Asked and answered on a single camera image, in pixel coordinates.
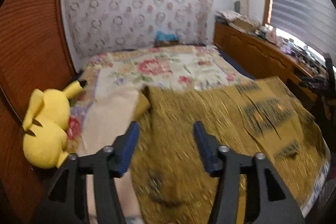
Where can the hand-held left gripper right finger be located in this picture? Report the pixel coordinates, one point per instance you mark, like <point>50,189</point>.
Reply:
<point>203,146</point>

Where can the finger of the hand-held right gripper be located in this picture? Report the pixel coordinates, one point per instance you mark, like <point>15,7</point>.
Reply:
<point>312,81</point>

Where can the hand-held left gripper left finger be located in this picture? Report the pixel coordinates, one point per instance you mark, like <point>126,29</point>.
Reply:
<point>128,146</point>

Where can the brown patterned shirt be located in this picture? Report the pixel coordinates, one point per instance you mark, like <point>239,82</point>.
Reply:
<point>178,113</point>

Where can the purple plastic bag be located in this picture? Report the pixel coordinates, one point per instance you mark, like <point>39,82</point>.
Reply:
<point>286,49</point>

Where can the pink bottle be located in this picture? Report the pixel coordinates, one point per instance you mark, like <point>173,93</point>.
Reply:
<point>271,33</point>

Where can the wooden sideboard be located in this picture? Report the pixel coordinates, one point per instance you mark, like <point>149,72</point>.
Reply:
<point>252,50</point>

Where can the navy bedsheet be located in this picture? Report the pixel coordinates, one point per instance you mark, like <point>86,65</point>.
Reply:
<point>236,64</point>

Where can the yellow plush toy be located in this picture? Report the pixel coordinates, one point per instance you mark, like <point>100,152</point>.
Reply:
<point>44,140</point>

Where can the floral blanket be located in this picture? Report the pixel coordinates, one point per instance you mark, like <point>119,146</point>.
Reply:
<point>157,66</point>

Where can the cardboard box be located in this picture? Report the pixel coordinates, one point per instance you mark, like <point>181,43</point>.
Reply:
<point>244,24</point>

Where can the floral cloth pile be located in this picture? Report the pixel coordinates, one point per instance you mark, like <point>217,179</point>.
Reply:
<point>229,15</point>

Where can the small wooden box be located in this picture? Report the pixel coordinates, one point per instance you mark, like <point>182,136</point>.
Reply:
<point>166,43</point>

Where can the teal cloth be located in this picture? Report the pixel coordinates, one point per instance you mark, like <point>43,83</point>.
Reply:
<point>165,36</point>

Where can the wooden louvered wardrobe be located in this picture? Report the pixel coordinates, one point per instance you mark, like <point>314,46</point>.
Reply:
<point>31,43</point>

